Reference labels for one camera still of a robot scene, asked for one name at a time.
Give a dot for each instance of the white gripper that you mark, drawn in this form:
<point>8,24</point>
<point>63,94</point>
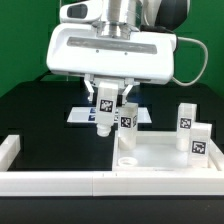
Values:
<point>102,38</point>

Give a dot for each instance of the white square tabletop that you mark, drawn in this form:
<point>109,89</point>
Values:
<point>156,151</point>

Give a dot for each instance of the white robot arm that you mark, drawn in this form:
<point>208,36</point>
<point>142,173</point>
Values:
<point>160,16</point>

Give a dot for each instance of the white U-shaped fence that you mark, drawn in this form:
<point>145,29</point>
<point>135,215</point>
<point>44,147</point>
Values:
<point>94,183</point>

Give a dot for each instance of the white marker base plate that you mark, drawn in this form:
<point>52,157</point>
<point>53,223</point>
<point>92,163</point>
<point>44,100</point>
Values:
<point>87,115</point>

